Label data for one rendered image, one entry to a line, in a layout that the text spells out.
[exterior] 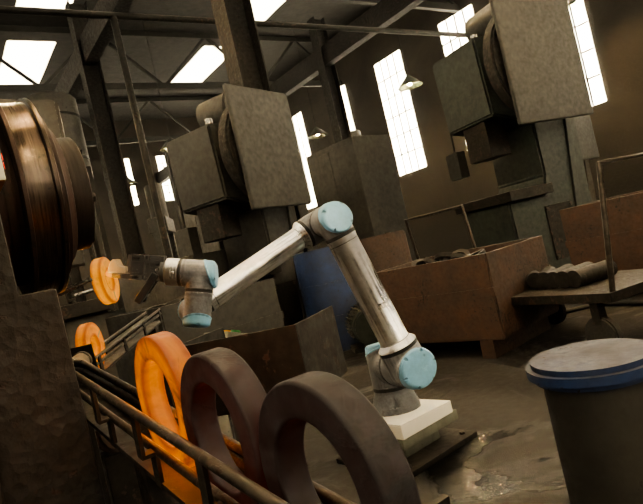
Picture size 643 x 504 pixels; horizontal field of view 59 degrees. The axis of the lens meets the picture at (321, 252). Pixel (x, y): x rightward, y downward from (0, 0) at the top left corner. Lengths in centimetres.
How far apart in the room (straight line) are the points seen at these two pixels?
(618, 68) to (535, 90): 753
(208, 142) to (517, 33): 317
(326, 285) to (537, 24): 342
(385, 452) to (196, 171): 490
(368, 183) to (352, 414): 587
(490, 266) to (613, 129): 1036
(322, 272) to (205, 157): 145
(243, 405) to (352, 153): 577
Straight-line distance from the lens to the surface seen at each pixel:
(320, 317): 109
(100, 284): 192
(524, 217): 615
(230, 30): 619
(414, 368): 207
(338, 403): 44
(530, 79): 614
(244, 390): 58
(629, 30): 1357
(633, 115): 1343
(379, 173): 643
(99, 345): 206
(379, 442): 43
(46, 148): 134
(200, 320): 186
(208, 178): 516
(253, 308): 407
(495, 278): 345
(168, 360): 75
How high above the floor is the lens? 82
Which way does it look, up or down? level
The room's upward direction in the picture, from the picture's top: 13 degrees counter-clockwise
